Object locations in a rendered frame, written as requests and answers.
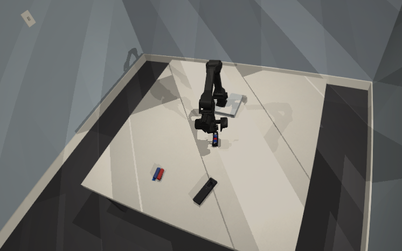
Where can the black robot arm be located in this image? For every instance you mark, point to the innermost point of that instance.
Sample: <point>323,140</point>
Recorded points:
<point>213,69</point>

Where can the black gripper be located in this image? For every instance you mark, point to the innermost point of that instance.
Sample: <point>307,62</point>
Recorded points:
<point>223,123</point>

